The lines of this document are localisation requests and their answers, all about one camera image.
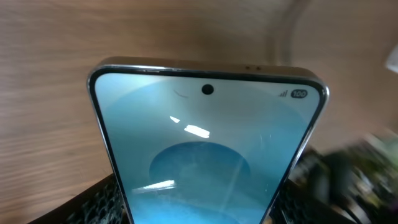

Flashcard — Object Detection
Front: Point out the light blue screen smartphone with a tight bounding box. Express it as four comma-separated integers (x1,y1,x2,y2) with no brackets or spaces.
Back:
86,57,330,223

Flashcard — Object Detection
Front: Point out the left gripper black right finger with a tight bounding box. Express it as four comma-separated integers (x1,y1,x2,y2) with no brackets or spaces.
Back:
270,179,355,224

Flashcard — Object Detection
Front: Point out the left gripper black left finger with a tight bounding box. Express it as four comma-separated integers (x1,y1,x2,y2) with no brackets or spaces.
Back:
29,174,129,224

